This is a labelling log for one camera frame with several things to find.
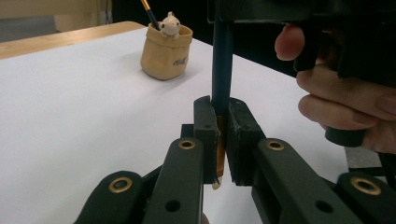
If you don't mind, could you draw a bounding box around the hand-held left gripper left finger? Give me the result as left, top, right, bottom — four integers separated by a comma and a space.
192, 95, 220, 185

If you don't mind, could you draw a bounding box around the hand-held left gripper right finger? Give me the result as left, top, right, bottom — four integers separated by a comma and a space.
225, 97, 267, 187

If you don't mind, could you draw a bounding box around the black pencil with orange end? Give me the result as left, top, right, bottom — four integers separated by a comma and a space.
211, 17, 235, 191
140, 0, 163, 32

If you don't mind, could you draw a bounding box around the tan pen holder with bear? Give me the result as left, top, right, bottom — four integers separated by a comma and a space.
139, 11, 194, 81

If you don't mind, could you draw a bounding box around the wooden table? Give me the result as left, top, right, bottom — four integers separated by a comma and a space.
0, 21, 148, 61

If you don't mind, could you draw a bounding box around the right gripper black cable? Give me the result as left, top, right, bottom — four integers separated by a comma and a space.
376, 151, 396, 189

